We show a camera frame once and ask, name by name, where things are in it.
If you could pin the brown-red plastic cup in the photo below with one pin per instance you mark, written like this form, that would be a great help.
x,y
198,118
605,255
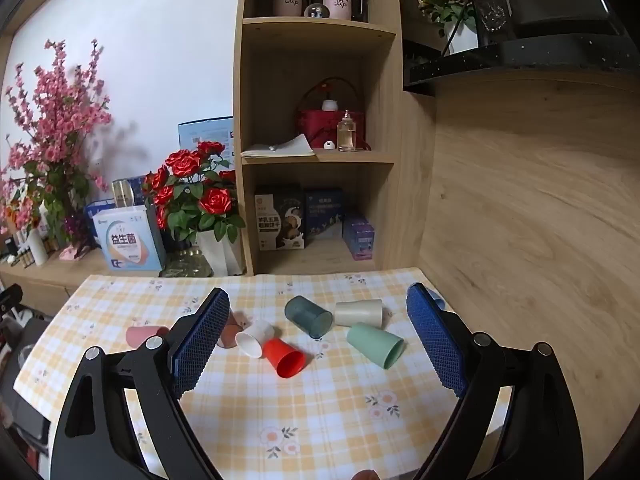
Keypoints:
x,y
231,335

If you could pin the black equipment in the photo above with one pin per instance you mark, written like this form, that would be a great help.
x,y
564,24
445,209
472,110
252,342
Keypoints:
x,y
20,350

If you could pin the dark box with bear print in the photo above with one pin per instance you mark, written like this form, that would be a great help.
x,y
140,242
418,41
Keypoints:
x,y
291,222

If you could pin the glass perfume bottle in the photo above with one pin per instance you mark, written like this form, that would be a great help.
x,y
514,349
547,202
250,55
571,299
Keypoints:
x,y
347,135

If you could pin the white and blue carton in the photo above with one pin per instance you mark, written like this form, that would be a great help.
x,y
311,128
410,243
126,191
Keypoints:
x,y
130,240

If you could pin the pink blossom branches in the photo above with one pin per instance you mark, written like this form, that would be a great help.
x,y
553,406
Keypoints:
x,y
55,135

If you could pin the cream plastic cup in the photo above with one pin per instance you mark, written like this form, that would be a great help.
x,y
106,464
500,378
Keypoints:
x,y
357,312

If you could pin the red gift basket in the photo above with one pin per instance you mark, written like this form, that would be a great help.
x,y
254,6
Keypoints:
x,y
317,122

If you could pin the clear glass dish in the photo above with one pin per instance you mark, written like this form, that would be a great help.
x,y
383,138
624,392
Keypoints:
x,y
182,265

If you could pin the white printed box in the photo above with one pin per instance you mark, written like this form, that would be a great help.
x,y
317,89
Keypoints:
x,y
266,225

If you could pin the dark blue printed box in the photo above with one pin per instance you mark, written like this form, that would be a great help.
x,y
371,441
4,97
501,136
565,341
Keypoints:
x,y
324,215

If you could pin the light blue box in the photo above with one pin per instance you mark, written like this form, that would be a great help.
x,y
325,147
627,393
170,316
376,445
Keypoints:
x,y
210,132

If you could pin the purple box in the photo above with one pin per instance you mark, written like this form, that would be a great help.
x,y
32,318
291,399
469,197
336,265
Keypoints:
x,y
359,240

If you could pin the green plastic cup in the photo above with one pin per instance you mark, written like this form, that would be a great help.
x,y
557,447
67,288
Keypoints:
x,y
372,342

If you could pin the white bottle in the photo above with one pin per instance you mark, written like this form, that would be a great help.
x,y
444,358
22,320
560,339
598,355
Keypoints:
x,y
37,247

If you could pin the small snow globe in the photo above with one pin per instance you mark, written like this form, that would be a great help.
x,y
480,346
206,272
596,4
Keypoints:
x,y
316,11

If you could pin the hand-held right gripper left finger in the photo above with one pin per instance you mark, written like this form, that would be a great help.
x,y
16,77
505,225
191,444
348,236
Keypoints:
x,y
200,340

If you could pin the wooden shelf unit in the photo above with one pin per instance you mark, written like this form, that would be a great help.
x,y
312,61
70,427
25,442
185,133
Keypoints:
x,y
400,185

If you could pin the stack of papers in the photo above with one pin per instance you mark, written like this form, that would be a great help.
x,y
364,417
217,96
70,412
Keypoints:
x,y
285,149

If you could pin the gold box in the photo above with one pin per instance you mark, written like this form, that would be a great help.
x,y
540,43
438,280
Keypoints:
x,y
122,192

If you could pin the red rose bouquet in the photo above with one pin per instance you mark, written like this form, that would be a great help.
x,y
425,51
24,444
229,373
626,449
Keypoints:
x,y
215,200

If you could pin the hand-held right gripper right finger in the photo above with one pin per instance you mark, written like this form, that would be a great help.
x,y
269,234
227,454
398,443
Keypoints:
x,y
435,340

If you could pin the wooden counter side panel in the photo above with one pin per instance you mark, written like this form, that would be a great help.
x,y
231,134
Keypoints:
x,y
540,235

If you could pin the dark grey-blue plastic cup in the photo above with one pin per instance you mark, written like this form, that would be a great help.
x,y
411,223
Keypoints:
x,y
306,312

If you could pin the pink plastic cup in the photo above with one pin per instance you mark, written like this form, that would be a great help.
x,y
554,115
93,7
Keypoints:
x,y
145,335

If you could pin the brown round object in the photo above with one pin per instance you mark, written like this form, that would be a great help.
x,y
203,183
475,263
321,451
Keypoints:
x,y
365,475

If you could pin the black kitchen appliance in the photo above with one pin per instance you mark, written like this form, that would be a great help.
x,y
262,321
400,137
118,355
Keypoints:
x,y
550,0

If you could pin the white flower pot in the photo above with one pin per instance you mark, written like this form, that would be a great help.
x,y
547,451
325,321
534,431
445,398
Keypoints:
x,y
462,37

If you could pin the white plastic cup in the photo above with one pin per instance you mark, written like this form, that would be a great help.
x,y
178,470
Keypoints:
x,y
256,337

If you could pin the white faceted vase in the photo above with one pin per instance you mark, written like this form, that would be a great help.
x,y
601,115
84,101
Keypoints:
x,y
220,257

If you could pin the black speckled countertop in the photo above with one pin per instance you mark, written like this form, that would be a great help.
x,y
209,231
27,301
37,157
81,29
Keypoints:
x,y
525,57

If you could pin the red plastic cup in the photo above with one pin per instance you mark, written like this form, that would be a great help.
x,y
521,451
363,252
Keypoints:
x,y
282,355

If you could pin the yellow checked floral tablecloth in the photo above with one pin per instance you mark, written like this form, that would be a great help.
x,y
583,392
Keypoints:
x,y
320,410

